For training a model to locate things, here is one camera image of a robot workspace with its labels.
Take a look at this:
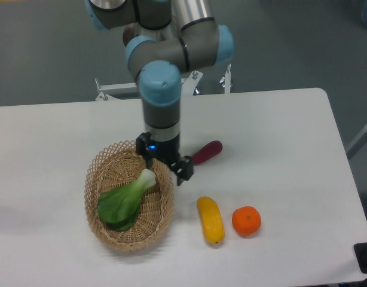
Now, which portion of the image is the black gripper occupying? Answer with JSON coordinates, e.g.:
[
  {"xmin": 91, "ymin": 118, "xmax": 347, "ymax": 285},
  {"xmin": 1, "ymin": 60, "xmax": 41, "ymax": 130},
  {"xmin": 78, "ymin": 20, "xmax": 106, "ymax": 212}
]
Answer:
[{"xmin": 136, "ymin": 132, "xmax": 194, "ymax": 186}]

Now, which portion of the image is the green bok choy vegetable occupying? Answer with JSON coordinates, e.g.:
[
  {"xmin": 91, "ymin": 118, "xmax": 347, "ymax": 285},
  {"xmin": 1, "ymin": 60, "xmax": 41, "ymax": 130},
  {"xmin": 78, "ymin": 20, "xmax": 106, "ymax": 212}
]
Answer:
[{"xmin": 97, "ymin": 169, "xmax": 156, "ymax": 231}]

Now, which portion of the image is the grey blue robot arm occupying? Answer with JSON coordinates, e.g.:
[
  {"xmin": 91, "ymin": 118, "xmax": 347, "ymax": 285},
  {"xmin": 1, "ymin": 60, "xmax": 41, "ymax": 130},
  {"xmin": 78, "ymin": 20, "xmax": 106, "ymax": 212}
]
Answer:
[{"xmin": 85, "ymin": 1, "xmax": 235, "ymax": 184}]

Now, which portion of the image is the woven wicker basket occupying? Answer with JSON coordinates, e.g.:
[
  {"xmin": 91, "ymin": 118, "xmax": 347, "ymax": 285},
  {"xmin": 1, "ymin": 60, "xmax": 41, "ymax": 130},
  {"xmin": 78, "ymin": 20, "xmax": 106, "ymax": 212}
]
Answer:
[{"xmin": 84, "ymin": 141, "xmax": 174, "ymax": 252}]

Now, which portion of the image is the purple sweet potato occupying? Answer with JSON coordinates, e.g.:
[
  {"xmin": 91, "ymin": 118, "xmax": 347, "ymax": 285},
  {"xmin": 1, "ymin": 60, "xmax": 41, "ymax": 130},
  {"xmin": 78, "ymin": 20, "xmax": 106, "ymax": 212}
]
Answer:
[{"xmin": 192, "ymin": 141, "xmax": 223, "ymax": 166}]

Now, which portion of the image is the orange tangerine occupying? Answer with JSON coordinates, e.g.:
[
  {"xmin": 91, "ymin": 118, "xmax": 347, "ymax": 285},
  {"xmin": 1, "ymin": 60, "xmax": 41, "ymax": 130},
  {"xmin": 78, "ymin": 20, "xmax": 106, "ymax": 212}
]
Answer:
[{"xmin": 232, "ymin": 206, "xmax": 262, "ymax": 237}]

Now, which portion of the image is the black device at table edge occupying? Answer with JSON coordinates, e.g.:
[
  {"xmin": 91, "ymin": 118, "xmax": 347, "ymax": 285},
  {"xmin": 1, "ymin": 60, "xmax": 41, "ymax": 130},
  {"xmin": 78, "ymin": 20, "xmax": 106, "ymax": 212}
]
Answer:
[{"xmin": 353, "ymin": 242, "xmax": 367, "ymax": 274}]

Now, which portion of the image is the white metal base frame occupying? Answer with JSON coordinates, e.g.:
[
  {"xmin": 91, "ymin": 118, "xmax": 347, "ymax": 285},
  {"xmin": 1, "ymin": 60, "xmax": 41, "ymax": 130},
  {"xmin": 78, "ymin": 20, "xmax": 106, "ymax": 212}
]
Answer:
[{"xmin": 94, "ymin": 63, "xmax": 233, "ymax": 101}]

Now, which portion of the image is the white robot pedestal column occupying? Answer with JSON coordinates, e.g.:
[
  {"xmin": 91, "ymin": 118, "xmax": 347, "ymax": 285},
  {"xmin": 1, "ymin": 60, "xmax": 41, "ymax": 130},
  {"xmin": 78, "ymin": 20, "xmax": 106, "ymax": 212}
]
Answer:
[{"xmin": 123, "ymin": 23, "xmax": 141, "ymax": 47}]

